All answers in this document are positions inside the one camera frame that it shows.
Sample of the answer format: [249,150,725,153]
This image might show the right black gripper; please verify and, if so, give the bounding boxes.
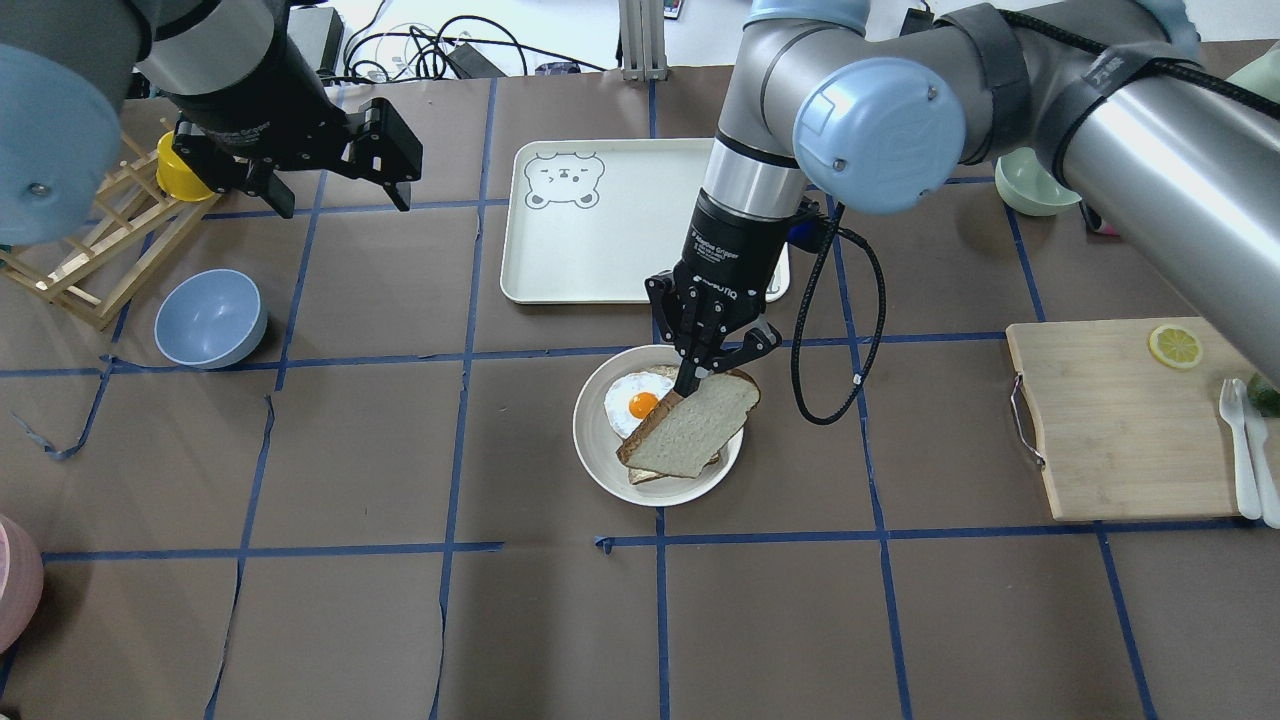
[646,191,801,397]

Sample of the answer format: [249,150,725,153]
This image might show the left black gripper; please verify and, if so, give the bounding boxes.
[172,90,422,219]

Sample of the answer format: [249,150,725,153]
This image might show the white bread slice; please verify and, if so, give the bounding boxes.
[616,369,762,479]

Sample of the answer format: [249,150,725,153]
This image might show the white round plate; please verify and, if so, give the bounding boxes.
[573,345,745,507]

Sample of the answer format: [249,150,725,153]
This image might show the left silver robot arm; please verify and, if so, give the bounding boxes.
[1,1,422,246]

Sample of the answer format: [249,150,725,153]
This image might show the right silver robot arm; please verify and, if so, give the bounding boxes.
[648,1,1279,397]

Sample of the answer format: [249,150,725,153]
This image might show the fried egg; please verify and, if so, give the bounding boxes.
[602,365,677,439]

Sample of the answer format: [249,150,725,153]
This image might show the yellow cup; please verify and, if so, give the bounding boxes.
[155,131,216,202]

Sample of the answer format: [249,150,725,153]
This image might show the blue bowl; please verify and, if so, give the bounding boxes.
[154,268,268,370]

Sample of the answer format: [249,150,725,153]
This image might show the white bear tray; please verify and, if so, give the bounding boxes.
[499,138,791,305]

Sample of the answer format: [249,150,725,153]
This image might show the wooden rack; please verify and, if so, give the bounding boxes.
[3,135,220,331]

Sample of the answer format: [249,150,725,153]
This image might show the green bowl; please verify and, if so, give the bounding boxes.
[995,147,1082,217]

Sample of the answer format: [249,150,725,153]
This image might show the wooden cutting board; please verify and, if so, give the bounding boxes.
[1006,316,1254,521]

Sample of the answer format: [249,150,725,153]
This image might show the lemon slice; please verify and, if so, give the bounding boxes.
[1147,324,1204,372]

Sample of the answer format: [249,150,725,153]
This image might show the pink bowl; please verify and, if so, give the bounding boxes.
[1,516,44,653]

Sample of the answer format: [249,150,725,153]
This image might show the white plastic fork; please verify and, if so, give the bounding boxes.
[1219,378,1262,520]

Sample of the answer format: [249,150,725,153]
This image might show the green avocado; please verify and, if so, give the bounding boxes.
[1245,373,1280,418]

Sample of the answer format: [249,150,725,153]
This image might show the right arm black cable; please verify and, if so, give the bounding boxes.
[790,200,890,427]

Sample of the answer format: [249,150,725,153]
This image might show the aluminium frame post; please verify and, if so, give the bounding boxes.
[618,1,669,82]

